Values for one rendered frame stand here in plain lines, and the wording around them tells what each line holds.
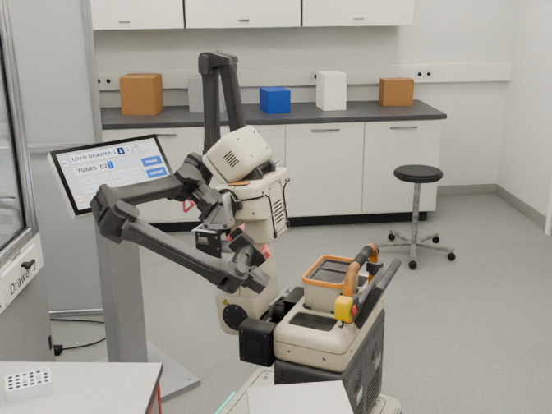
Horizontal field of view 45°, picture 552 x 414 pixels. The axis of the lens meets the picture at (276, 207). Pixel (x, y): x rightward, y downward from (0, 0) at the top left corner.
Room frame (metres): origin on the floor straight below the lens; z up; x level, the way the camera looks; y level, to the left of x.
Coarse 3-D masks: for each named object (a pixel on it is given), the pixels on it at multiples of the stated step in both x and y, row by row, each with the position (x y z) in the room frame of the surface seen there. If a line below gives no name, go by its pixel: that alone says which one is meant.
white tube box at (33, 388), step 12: (24, 372) 1.67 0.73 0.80; (36, 372) 1.67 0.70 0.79; (48, 372) 1.66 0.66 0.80; (12, 384) 1.60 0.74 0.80; (24, 384) 1.61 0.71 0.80; (36, 384) 1.60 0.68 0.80; (48, 384) 1.61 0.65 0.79; (12, 396) 1.58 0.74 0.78; (24, 396) 1.59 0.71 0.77; (36, 396) 1.60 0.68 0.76
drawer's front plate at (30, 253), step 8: (32, 248) 2.31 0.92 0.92; (24, 256) 2.23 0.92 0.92; (32, 256) 2.30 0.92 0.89; (16, 264) 2.17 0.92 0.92; (8, 272) 2.10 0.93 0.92; (16, 272) 2.16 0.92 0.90; (24, 272) 2.22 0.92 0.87; (32, 272) 2.29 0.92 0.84; (8, 280) 2.09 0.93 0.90; (16, 280) 2.15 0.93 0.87; (24, 280) 2.21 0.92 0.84; (8, 288) 2.08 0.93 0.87; (16, 288) 2.14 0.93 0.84; (8, 296) 2.07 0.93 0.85
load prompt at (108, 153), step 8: (88, 152) 2.82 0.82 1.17; (96, 152) 2.84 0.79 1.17; (104, 152) 2.86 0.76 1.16; (112, 152) 2.88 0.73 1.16; (120, 152) 2.90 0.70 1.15; (128, 152) 2.92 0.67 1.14; (72, 160) 2.75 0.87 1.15; (80, 160) 2.77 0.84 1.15; (88, 160) 2.79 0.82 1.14; (96, 160) 2.81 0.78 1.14
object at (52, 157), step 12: (96, 144) 2.87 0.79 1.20; (108, 144) 2.90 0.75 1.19; (156, 144) 3.03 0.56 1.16; (48, 156) 2.74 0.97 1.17; (60, 168) 2.70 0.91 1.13; (168, 168) 2.97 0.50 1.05; (60, 180) 2.67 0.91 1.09; (72, 204) 2.61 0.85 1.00; (72, 216) 2.60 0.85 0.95; (84, 216) 2.63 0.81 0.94
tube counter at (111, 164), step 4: (132, 156) 2.92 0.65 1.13; (108, 160) 2.84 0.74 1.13; (112, 160) 2.85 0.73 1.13; (116, 160) 2.86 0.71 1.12; (120, 160) 2.87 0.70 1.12; (124, 160) 2.88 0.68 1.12; (128, 160) 2.89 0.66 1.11; (132, 160) 2.90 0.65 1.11; (136, 160) 2.91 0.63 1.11; (100, 164) 2.80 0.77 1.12; (104, 164) 2.81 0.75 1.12; (108, 164) 2.82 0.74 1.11; (112, 164) 2.83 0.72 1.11; (116, 164) 2.84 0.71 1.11; (120, 164) 2.85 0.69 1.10; (124, 164) 2.86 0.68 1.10; (128, 164) 2.87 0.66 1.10; (132, 164) 2.88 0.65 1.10; (100, 168) 2.79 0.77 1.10; (104, 168) 2.80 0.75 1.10; (108, 168) 2.81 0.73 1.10; (112, 168) 2.82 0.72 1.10
